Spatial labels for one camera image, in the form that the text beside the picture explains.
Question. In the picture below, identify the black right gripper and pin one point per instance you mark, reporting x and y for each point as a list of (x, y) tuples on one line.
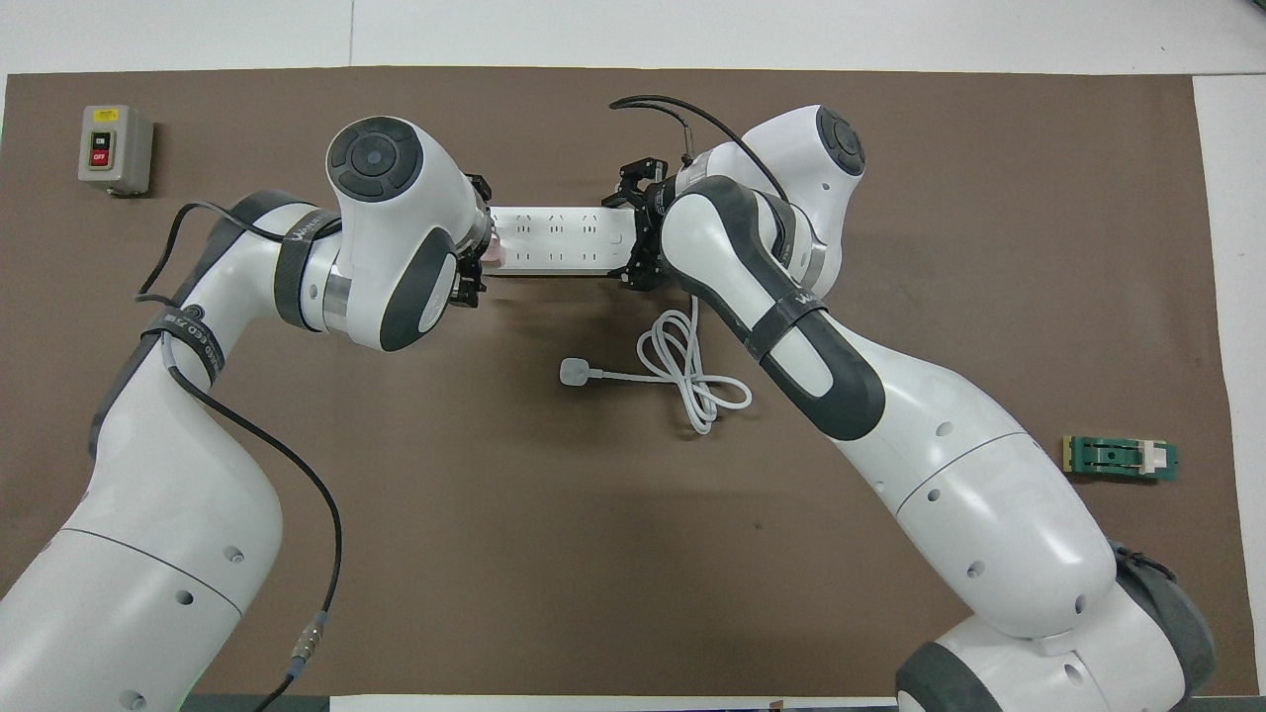
[(653, 222)]

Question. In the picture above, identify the pink charger adapter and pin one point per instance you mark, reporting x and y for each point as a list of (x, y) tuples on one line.
[(495, 257)]

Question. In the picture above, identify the white power strip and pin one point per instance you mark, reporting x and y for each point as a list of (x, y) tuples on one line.
[(564, 242)]

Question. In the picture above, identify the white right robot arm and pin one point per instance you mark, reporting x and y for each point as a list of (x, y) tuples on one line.
[(969, 494)]

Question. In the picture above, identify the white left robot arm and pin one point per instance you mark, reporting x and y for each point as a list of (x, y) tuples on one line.
[(148, 475)]

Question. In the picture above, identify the brown table mat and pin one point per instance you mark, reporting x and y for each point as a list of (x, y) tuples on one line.
[(593, 593)]

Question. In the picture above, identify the grey on-off switch box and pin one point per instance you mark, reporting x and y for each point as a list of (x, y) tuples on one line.
[(124, 148)]

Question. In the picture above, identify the green knife switch board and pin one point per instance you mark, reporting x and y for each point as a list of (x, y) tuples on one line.
[(1113, 458)]

